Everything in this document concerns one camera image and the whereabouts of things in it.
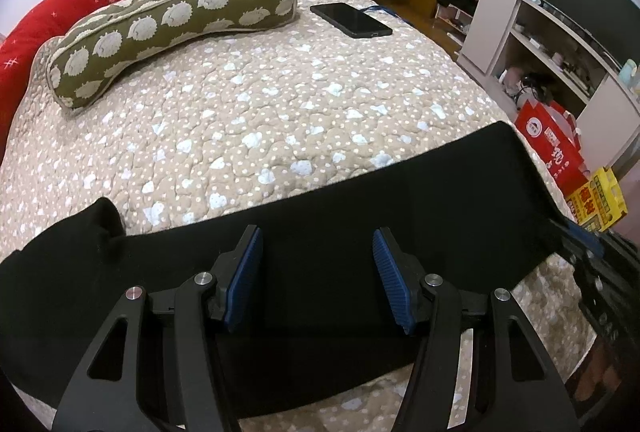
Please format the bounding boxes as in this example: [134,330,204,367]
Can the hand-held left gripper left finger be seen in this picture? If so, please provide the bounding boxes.
[50,225,266,432]

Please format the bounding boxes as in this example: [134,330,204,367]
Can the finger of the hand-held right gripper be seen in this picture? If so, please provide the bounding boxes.
[547,215,608,259]

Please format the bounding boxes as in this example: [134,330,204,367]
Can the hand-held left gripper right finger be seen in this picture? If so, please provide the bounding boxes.
[371,227,583,432]

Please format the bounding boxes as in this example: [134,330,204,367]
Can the black pants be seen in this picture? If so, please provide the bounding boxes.
[0,121,577,419]

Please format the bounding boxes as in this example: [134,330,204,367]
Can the yellow printed box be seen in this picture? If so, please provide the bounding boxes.
[565,167,629,234]

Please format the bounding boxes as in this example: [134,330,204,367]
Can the red gift bag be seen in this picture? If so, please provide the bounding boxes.
[514,98,591,200]

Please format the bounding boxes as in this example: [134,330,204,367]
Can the beige dotted quilted bedspread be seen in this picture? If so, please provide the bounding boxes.
[0,0,601,432]

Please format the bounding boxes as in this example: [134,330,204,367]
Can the white television cabinet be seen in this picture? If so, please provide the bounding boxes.
[457,0,640,193]

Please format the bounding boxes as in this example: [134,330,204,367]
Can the black smartphone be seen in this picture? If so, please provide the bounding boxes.
[310,2,394,40]

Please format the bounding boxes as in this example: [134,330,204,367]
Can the olive patterned bolster pillow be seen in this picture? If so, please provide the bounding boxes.
[46,0,299,113]

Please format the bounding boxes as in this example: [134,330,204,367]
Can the red floral quilt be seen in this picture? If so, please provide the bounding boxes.
[0,0,173,158]

